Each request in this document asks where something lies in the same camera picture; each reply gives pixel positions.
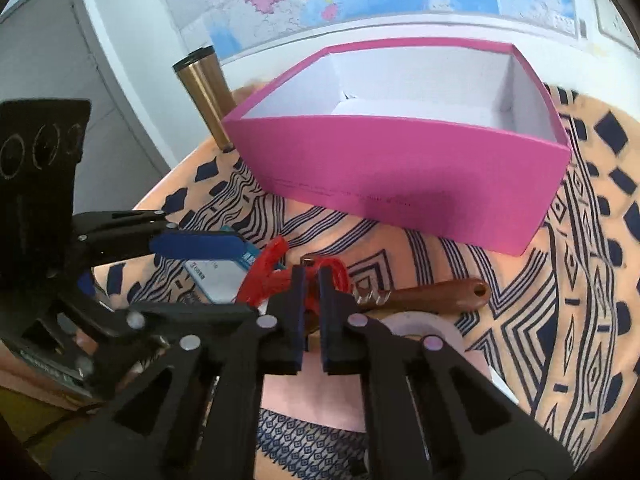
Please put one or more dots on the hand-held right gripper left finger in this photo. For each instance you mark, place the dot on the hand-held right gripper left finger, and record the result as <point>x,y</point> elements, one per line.
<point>298,310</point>

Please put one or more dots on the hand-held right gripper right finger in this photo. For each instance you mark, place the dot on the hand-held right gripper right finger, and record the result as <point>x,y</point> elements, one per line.
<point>326,315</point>

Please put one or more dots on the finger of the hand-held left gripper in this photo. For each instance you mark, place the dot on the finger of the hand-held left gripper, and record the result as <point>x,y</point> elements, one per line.
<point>200,246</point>
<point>165,317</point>

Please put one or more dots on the white and blue medicine box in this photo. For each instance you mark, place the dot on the white and blue medicine box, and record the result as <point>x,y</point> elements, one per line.
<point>215,280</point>

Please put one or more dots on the red plastic clip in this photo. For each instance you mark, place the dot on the red plastic clip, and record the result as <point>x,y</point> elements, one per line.
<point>265,265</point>

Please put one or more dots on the pink cardboard box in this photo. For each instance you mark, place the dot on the pink cardboard box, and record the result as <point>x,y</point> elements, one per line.
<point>400,175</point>

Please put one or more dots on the white tape roll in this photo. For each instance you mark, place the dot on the white tape roll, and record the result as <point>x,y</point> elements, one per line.
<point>420,322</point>

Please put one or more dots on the gold travel mug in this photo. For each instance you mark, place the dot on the gold travel mug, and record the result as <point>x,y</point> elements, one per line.
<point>205,95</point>

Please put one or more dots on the grey door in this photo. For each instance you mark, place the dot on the grey door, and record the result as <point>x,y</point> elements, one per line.
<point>60,60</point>

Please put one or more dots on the orange patterned tablecloth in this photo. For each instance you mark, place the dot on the orange patterned tablecloth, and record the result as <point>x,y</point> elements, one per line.
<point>575,310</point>

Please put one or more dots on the white wall socket panel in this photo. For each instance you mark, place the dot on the white wall socket panel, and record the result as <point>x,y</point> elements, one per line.
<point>615,15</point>

